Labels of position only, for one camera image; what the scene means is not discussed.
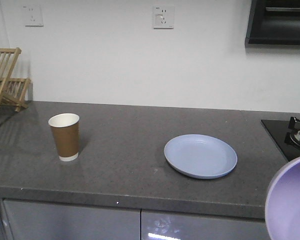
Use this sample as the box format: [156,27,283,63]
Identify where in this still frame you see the brown paper cup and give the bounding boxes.
[48,113,80,162]

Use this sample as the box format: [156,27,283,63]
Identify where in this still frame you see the purple plastic bowl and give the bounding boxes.
[265,157,300,240]

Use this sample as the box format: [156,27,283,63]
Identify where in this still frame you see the light blue plastic plate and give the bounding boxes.
[164,134,238,180]

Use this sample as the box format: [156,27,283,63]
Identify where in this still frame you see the grey cabinet door right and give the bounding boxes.
[140,210,270,240]

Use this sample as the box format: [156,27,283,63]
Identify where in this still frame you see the grey cabinet door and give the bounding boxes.
[140,210,270,240]
[3,199,141,240]

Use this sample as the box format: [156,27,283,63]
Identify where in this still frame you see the wooden dish rack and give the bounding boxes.
[0,47,31,112]

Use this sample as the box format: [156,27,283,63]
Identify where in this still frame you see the black gas stove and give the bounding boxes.
[261,116,300,162]

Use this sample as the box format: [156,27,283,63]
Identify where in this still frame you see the black range hood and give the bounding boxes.
[245,0,300,46]

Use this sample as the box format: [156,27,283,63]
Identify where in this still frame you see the grey cabinet door left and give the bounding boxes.
[3,199,141,240]

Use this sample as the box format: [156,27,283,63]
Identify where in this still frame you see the white wall socket centre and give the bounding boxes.
[152,5,175,29]

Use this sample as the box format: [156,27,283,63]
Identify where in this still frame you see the white wall socket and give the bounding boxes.
[152,5,175,29]
[21,4,44,27]

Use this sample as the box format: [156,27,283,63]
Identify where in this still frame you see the white wall socket left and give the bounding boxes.
[21,4,44,27]

